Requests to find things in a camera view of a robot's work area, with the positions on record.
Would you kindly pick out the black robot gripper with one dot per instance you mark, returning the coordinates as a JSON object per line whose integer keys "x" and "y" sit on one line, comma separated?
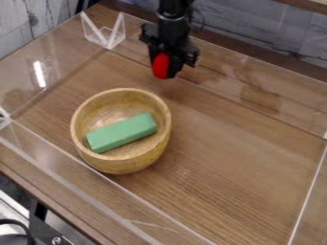
{"x": 169, "y": 36}

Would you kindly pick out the red plush fruit green stem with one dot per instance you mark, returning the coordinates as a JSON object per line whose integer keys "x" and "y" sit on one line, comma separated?
{"x": 161, "y": 65}

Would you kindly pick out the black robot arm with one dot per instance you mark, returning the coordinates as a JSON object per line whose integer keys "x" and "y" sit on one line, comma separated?
{"x": 177, "y": 8}

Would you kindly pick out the green rectangular block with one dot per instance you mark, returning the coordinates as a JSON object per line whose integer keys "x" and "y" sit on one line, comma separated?
{"x": 122, "y": 133}

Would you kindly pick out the wooden bowl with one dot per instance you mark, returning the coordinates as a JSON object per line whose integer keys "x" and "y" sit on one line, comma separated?
{"x": 107, "y": 108}

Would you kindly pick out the clear acrylic tray walls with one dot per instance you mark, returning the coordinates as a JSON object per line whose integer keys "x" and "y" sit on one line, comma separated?
{"x": 242, "y": 177}

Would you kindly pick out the black metal table frame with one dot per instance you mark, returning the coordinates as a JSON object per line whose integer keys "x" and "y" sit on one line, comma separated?
{"x": 45, "y": 235}

